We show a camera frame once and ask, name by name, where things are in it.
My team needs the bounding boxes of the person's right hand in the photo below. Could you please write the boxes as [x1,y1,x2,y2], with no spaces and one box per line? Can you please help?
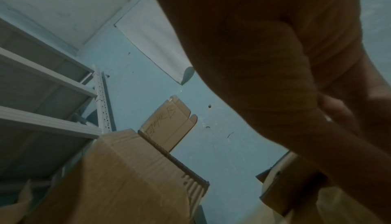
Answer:
[143,0,391,221]

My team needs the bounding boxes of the flat cardboard sheet with scribble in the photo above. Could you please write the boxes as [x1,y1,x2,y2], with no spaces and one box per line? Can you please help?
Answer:
[137,94,199,153]

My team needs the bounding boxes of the white cloth sheet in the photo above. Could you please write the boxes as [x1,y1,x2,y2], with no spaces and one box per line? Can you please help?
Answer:
[113,0,196,86]

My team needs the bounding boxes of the white metal shelf rack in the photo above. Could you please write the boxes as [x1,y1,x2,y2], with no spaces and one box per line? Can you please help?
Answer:
[0,17,117,195]

